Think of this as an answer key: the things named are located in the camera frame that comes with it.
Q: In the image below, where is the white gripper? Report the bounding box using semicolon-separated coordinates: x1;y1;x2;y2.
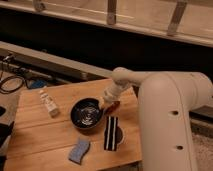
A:
100;84;126;109

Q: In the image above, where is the white plastic bottle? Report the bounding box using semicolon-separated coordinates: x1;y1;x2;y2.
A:
39;90;59;117

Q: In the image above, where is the black cable loop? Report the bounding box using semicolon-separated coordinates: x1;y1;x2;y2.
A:
0;74;27;95

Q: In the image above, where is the blue sponge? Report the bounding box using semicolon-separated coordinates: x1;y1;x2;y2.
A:
68;138;90;164

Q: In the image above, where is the dark ceramic bowl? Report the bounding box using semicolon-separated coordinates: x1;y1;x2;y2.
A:
70;98;103;129

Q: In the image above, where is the black white striped cloth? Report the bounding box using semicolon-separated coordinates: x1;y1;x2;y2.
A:
104;116;118;151

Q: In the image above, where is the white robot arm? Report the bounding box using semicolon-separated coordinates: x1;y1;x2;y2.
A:
103;67;213;171

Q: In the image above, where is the blue object behind table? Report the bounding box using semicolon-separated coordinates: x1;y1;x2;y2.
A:
29;79;47;89

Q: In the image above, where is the small red-brown object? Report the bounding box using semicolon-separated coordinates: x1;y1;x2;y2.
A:
104;101;120;115

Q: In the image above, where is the dark round coaster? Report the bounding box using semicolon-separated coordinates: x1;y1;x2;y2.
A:
117;127;124;145

